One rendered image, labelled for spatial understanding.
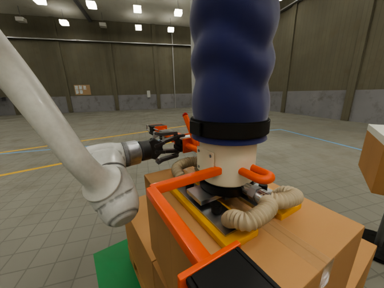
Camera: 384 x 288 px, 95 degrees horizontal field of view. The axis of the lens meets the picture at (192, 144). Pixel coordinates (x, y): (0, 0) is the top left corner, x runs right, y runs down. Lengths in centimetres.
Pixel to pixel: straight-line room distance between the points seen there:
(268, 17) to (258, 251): 50
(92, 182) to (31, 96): 20
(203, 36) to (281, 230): 50
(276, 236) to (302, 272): 9
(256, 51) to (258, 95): 9
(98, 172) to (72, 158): 6
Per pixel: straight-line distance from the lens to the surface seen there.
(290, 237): 53
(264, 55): 47
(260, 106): 46
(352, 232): 62
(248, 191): 51
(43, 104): 45
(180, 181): 42
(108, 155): 60
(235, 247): 25
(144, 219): 129
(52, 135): 44
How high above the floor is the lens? 133
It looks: 16 degrees down
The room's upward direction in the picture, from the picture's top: 1 degrees counter-clockwise
